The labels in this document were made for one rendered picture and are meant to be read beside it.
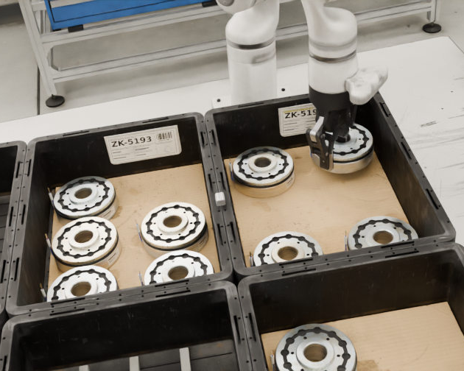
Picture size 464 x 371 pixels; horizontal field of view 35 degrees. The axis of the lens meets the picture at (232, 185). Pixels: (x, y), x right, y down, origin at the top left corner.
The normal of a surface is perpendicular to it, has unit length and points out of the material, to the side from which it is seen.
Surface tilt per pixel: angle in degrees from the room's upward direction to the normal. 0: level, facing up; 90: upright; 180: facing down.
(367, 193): 0
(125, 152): 90
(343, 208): 0
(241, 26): 16
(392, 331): 0
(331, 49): 90
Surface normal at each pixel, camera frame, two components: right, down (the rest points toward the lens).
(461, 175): -0.10, -0.77
